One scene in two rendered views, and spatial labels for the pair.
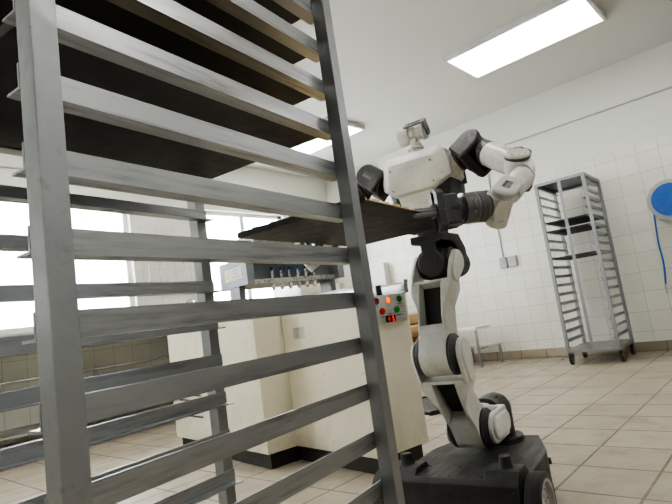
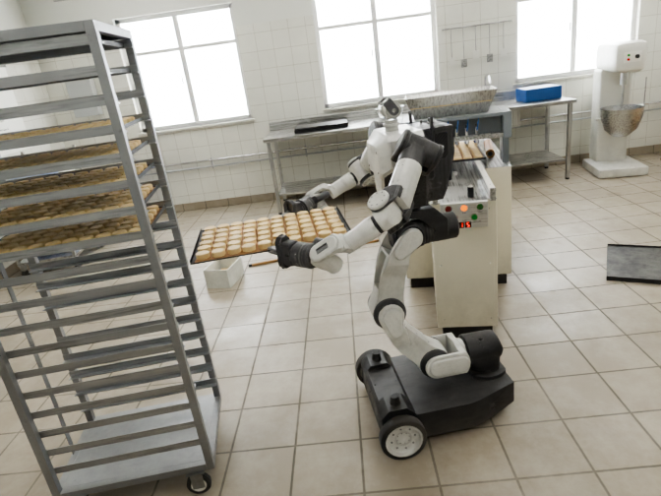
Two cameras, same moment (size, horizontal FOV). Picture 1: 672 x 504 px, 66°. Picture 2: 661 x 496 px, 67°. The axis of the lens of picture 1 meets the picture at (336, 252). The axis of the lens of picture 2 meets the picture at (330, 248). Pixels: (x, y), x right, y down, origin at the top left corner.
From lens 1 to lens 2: 199 cm
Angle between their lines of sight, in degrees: 58
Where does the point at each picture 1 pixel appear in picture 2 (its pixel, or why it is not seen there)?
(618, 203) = not seen: outside the picture
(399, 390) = (468, 282)
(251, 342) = not seen: hidden behind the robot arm
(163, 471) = (52, 391)
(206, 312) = (63, 344)
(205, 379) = (66, 366)
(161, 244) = (36, 326)
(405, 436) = (468, 317)
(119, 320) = (25, 351)
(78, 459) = (12, 391)
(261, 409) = not seen: hidden behind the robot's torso
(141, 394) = (38, 371)
